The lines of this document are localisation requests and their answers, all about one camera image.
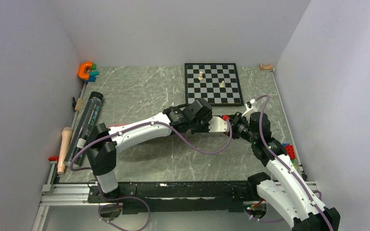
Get orange C-shaped toy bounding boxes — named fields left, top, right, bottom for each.
left=77, top=61, right=96, bottom=80

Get teal blue toy blocks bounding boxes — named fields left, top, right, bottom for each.
left=87, top=70, right=100, bottom=82

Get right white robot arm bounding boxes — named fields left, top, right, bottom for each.
left=230, top=112, right=341, bottom=231

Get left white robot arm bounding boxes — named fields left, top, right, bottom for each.
left=84, top=99, right=212, bottom=202

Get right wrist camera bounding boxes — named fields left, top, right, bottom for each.
left=242, top=99, right=258, bottom=118

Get black front rail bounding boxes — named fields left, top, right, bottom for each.
left=87, top=180, right=261, bottom=215

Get small wooden object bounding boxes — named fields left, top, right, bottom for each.
left=259, top=64, right=274, bottom=71

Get wooden rolling pin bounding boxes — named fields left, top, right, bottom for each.
left=57, top=127, right=73, bottom=174

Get black white chessboard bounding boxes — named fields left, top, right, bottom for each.
left=184, top=63, right=244, bottom=107

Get colourful toy blocks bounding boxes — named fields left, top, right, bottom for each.
left=282, top=143, right=299, bottom=171

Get pink racket bag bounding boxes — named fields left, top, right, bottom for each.
left=107, top=123, right=130, bottom=128

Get black shuttlecock tube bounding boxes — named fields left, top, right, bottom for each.
left=64, top=91, right=104, bottom=167

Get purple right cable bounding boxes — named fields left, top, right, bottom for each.
left=250, top=94, right=336, bottom=231

